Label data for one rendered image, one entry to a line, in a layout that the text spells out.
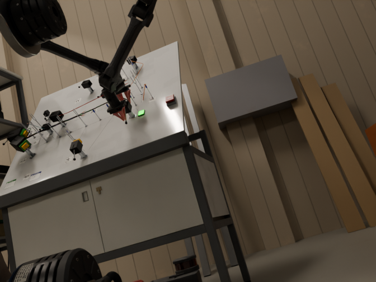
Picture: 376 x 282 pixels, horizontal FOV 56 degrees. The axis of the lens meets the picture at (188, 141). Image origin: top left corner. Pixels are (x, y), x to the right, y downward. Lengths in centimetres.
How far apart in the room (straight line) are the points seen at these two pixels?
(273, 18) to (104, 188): 319
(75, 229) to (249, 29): 319
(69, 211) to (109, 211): 24
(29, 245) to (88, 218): 39
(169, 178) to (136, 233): 32
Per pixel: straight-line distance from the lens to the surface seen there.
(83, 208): 200
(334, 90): 400
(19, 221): 225
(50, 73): 489
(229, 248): 327
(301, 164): 395
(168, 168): 180
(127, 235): 188
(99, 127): 218
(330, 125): 373
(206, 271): 312
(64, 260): 74
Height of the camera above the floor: 39
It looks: 14 degrees up
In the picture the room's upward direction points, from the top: 16 degrees counter-clockwise
